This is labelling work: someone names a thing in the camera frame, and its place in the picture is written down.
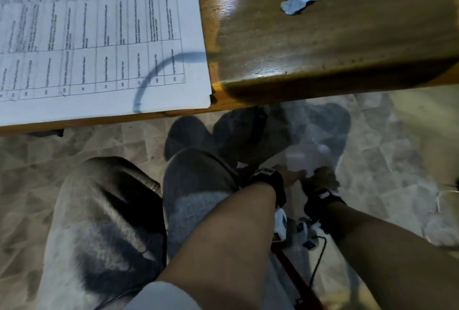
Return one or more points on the person's right fingers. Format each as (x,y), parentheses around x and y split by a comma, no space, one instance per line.
(311,175)

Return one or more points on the white shirt sleeve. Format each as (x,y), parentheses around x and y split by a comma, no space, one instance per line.
(161,299)

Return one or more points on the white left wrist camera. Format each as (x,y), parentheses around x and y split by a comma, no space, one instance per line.
(280,225)

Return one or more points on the person's right forearm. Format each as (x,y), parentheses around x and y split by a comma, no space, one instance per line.
(394,259)

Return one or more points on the printed paper sheet stack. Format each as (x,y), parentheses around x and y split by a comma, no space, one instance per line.
(89,34)

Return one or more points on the red metal bar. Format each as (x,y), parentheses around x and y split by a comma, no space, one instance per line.
(297,281)

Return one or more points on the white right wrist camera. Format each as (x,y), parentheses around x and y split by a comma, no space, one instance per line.
(308,234)

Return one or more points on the grey trousers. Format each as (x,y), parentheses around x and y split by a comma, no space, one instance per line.
(107,220)

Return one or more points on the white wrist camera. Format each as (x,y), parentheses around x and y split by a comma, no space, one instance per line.
(280,225)
(308,234)

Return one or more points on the person's left forearm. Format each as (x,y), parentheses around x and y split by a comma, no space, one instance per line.
(222,256)

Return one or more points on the person's left fingers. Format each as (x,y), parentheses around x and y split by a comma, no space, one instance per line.
(299,176)

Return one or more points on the person's right hand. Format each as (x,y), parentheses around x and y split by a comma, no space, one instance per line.
(322,179)

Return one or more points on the person's left hand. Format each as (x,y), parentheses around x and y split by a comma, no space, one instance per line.
(288,175)

